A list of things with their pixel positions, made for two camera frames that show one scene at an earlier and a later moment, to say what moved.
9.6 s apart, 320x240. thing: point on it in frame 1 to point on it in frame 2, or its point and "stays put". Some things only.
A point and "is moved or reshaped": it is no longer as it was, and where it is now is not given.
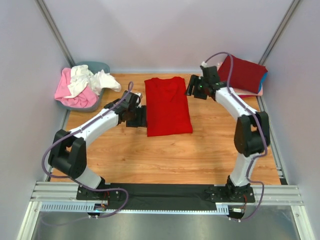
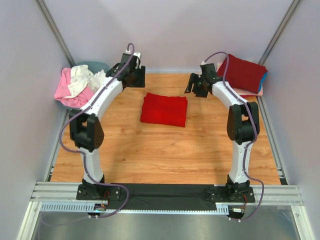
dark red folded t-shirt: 246,75 stays put
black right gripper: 193,81 stays put
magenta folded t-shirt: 243,96 stays put
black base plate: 165,196 stays put
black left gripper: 142,121 to 141,82
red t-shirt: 167,109 is moved or reshaped
